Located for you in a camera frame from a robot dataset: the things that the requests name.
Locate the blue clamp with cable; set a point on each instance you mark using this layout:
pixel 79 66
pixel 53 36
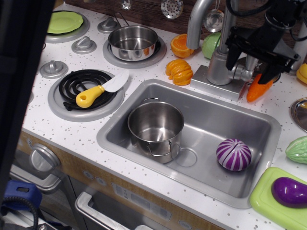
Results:
pixel 22 196

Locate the grey stove knob back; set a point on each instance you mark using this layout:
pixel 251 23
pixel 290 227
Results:
pixel 108 25

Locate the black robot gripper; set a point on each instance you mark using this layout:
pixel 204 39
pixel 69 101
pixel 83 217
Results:
pixel 264 43

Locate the yellow handled toy knife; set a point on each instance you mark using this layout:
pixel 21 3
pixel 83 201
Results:
pixel 86 98

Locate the silver toy faucet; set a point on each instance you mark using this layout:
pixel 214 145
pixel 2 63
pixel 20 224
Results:
pixel 214 78

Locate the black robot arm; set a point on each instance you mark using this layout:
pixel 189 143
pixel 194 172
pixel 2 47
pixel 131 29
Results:
pixel 296 8

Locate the yellow toy pepper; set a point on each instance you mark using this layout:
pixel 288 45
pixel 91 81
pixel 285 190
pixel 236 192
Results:
pixel 301 73

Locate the orange toy carrot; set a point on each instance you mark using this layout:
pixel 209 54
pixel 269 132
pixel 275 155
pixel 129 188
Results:
pixel 257 90

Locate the grey sink basin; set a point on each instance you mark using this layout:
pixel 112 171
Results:
pixel 207 122

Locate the black coil burner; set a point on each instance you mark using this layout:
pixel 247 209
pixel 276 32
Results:
pixel 77 82

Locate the steel lid at right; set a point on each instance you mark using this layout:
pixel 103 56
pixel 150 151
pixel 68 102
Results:
pixel 299 113

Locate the grey stove knob front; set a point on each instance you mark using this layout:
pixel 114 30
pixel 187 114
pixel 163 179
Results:
pixel 53 69

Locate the silver oven door handle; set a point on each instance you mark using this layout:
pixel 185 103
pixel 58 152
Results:
pixel 82 205

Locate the silver faucet lever handle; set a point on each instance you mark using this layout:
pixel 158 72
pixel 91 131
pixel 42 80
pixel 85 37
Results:
pixel 244 72

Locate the grey stove knob middle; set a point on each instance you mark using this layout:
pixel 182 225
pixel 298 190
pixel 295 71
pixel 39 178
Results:
pixel 84 46

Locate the grey stove knob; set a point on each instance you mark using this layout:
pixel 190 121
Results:
pixel 108 25
pixel 53 69
pixel 84 46

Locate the steel pot in sink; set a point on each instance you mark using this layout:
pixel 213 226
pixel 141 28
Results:
pixel 156 127

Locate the silver oven dial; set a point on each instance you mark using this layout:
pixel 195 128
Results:
pixel 43 159

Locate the dark foreground post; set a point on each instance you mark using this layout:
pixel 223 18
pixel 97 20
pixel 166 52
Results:
pixel 23 29

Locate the steel saucepan on burner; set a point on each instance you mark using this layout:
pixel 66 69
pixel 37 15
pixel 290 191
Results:
pixel 132 43

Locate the orange toy pumpkin piece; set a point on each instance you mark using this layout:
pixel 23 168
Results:
pixel 179 71

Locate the light green toy vegetable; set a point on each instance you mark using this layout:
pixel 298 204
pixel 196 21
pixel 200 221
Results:
pixel 297 150

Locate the hanging steel ladle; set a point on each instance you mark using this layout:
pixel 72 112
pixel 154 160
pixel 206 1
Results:
pixel 213 21

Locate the hanging slotted spoon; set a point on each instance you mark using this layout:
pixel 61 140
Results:
pixel 172 9

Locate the purple toy eggplant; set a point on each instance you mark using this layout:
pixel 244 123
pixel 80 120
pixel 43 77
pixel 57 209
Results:
pixel 289 192

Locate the green toy plate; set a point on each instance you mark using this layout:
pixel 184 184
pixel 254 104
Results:
pixel 62 22

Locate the purple striped toy onion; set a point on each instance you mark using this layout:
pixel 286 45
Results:
pixel 233 154

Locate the orange toy half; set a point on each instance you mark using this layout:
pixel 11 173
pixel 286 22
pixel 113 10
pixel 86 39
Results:
pixel 179 48

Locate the green cutting board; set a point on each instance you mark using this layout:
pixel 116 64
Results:
pixel 262 200

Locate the hanging steel utensil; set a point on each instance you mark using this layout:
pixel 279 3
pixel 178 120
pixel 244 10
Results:
pixel 126 4

